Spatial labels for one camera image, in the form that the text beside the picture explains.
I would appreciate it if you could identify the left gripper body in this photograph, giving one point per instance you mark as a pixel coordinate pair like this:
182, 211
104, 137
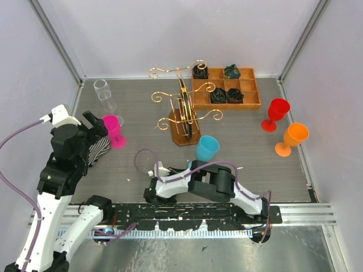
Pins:
98, 130

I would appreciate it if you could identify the pink wine glass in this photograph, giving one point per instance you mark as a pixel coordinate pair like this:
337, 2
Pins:
113, 127

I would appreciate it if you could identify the striped black white cloth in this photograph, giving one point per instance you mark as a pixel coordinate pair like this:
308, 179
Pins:
97, 150

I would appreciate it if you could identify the clear wine glass front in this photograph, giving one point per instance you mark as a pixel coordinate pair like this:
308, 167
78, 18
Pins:
109, 104

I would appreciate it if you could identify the clear wine glass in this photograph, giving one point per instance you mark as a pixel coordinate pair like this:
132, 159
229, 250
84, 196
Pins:
101, 85
109, 104

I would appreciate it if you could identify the clear wine glass back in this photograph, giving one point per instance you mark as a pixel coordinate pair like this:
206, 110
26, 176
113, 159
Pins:
101, 85

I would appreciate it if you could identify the gold wire wine glass rack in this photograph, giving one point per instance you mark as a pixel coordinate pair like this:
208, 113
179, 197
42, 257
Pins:
182, 120

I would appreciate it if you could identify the wooden compartment tray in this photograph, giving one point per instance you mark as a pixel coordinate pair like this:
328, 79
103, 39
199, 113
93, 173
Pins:
247, 83

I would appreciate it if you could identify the blue wine glass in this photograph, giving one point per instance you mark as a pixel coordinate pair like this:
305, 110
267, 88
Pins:
207, 148

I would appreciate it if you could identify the red wine glass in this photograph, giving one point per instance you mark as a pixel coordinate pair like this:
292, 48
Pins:
277, 110

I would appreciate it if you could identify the orange wine glass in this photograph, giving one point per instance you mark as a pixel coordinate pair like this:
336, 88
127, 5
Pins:
294, 135

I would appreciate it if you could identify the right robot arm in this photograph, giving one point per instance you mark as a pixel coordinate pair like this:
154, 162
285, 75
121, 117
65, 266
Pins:
213, 182

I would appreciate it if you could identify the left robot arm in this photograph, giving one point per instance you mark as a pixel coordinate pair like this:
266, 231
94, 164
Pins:
67, 164

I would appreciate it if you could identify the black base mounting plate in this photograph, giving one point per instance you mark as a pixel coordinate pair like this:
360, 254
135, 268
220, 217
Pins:
180, 217

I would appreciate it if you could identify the black rolled tie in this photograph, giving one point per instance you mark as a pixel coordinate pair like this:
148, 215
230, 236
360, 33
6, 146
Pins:
200, 71

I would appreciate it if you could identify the dark patterned rolled tie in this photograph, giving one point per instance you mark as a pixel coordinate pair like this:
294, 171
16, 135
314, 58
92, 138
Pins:
218, 96

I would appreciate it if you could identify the dark rolled tie right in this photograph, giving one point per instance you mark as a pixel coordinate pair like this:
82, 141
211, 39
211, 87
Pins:
235, 96

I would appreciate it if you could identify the blue green rolled tie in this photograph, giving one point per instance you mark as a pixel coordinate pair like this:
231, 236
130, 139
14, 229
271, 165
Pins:
231, 72

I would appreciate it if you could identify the white slotted cable duct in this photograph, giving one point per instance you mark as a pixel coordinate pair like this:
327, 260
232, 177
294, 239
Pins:
201, 233

